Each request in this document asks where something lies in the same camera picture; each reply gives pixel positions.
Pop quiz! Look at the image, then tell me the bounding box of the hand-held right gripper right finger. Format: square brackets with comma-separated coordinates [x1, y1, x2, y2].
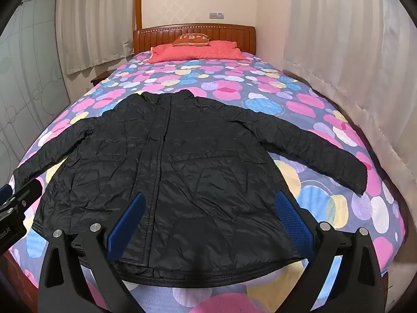
[274, 191, 387, 313]

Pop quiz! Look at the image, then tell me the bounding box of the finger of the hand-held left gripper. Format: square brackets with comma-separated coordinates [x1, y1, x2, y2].
[9, 180, 43, 208]
[0, 184, 14, 204]

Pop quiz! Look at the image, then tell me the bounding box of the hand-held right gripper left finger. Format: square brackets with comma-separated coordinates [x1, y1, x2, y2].
[37, 192, 147, 313]

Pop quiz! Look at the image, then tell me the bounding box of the black puffer jacket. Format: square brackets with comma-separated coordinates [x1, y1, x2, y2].
[13, 89, 369, 284]

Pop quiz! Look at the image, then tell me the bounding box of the frosted glass wardrobe door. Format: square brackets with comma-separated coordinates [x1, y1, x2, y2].
[0, 0, 71, 185]

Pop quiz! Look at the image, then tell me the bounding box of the wooden nightstand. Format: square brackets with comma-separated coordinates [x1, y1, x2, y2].
[90, 71, 115, 87]

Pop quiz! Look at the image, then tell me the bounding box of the dotted colourful bed sheet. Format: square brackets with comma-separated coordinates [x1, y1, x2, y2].
[6, 50, 408, 313]

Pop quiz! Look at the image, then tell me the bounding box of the long cream curtain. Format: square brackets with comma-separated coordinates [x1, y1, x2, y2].
[283, 0, 417, 204]

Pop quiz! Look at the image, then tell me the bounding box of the short cream curtain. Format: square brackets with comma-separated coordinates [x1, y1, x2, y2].
[56, 0, 140, 75]

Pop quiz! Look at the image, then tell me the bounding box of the red quilted pillow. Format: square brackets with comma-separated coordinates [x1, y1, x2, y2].
[143, 40, 247, 64]

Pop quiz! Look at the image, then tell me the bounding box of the orange-brown printed cushion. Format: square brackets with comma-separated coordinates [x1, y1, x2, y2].
[172, 33, 212, 47]

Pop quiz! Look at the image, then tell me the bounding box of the wooden bed headboard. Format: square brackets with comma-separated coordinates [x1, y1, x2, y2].
[132, 23, 257, 55]

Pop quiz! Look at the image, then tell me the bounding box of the tall wooden wall post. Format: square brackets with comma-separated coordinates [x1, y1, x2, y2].
[135, 0, 144, 31]

